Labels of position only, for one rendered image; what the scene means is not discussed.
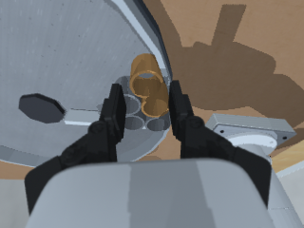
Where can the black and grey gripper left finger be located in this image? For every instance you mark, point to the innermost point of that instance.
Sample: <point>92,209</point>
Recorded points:
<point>98,145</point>

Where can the grey cylinder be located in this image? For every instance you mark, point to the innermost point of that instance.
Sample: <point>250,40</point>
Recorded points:
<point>134,122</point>
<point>158,124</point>
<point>133,102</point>

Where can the bronze bushing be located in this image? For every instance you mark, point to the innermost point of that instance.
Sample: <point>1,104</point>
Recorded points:
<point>156,106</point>
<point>146,87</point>

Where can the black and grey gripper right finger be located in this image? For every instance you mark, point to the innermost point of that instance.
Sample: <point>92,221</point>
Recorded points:
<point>198,141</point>

